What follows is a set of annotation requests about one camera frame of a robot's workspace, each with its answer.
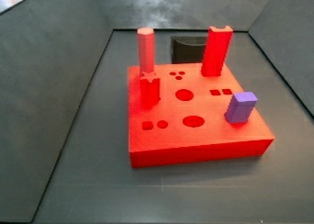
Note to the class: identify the red star peg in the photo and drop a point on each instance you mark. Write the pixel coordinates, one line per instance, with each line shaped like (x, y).
(150, 87)

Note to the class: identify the purple hexagonal peg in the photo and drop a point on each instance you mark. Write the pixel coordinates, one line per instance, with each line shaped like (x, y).
(241, 106)

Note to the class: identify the tall red notched peg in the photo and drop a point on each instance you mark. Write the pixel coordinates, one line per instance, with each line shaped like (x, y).
(216, 50)

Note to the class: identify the red peg board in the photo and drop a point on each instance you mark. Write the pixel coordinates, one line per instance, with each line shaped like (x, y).
(185, 129)

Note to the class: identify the pink hexagonal peg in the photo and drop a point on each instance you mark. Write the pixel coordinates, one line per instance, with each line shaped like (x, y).
(146, 42)

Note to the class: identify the black curved bracket stand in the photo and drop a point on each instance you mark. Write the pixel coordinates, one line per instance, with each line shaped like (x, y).
(188, 49)

